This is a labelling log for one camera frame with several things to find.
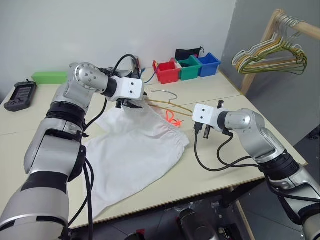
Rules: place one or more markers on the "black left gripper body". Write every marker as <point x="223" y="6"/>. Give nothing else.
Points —
<point x="135" y="104"/>

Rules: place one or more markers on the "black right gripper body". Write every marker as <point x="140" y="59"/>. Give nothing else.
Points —
<point x="207" y="132"/>

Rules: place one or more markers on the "white cloth garment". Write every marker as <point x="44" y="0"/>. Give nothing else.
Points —
<point x="135" y="155"/>

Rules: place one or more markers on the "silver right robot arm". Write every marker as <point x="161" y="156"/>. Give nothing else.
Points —
<point x="262" y="140"/>

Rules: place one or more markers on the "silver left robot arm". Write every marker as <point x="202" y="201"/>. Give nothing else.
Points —
<point x="55" y="150"/>

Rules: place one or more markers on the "black and white sneaker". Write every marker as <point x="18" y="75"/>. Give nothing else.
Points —
<point x="136" y="71"/>

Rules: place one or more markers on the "red plastic bin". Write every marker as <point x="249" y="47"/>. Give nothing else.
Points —
<point x="168" y="75"/>

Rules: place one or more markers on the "green plastic bin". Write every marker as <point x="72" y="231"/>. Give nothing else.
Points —
<point x="191" y="72"/>

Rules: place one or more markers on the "blue plastic bin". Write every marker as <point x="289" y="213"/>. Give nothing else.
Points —
<point x="208" y="68"/>

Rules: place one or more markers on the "green rectangular box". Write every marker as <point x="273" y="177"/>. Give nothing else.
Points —
<point x="50" y="78"/>

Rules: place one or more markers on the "dark grey rounded shape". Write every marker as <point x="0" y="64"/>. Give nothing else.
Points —
<point x="197" y="225"/>

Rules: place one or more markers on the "wooden table leg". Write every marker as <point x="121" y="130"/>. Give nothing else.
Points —
<point x="243" y="220"/>

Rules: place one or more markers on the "black handheld controller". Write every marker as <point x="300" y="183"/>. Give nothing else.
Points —
<point x="21" y="96"/>

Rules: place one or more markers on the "dark rounded shape with red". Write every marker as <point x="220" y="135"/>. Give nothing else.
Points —
<point x="137" y="235"/>

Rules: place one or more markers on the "wooden clothes rack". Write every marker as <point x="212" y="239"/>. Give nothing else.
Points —
<point x="310" y="28"/>

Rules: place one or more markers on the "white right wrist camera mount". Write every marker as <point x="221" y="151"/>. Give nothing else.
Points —
<point x="205" y="115"/>

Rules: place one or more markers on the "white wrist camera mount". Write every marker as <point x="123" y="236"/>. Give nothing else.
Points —
<point x="205" y="115"/>
<point x="130" y="87"/>

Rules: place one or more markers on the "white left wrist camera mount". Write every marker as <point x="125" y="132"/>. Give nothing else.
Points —
<point x="130" y="87"/>

